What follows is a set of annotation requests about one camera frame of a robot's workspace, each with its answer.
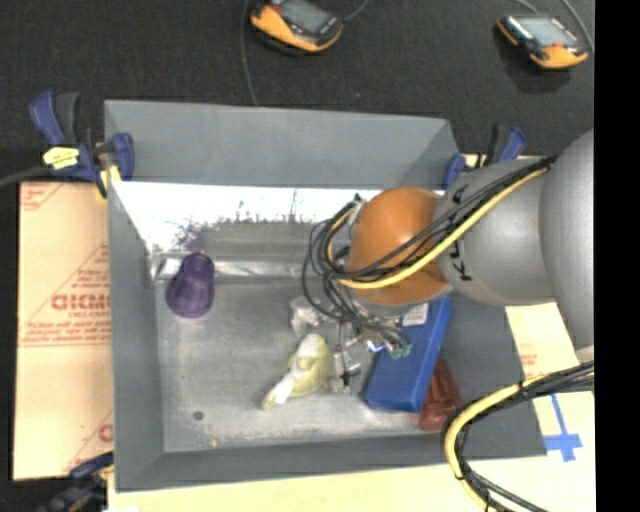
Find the blue flat box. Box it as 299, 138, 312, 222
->
361, 295, 454, 414

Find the grey metal bin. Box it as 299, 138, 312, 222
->
103, 99, 548, 492

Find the purple plastic cup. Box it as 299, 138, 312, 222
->
164, 251, 217, 320

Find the pale yellow soft toy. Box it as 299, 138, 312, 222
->
261, 332, 342, 412

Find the clear plastic packet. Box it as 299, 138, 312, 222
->
288, 295, 332, 342

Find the brown cardboard board red print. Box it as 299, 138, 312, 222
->
11, 153, 596, 482

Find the red-brown flat block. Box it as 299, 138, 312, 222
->
418, 359, 464, 433

